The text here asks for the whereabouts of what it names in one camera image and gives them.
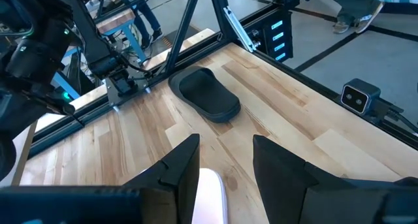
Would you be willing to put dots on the black rubber slide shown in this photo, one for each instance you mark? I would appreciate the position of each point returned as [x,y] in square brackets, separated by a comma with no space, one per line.
[209,93]

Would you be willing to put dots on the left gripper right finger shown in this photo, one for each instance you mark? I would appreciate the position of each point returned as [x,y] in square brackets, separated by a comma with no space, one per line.
[281,185]

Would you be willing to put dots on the grey table-level camera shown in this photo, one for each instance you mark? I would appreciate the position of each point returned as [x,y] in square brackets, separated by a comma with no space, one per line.
[357,98]

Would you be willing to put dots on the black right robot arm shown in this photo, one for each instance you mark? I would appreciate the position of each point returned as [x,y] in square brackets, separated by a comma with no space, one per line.
[32,60]

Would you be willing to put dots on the black aluminium rig frame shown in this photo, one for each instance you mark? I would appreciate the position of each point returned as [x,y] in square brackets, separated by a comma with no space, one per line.
[183,28]

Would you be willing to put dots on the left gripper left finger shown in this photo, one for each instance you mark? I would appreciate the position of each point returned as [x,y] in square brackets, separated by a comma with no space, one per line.
[183,185]

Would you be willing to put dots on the black controller box blue lights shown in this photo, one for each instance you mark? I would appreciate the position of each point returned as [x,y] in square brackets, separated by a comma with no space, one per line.
[277,30]

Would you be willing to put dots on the black floor mat orange stripes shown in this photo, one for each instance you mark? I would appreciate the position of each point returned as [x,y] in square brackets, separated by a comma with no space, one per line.
[168,42]

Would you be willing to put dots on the person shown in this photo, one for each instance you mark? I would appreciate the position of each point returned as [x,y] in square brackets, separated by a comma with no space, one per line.
[356,5]
[148,20]

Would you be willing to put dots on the silver metal bracket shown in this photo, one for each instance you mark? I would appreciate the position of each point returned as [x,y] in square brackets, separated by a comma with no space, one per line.
[239,28]

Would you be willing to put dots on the pink rubber slide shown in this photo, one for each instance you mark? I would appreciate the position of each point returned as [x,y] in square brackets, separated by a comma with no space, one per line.
[210,198]

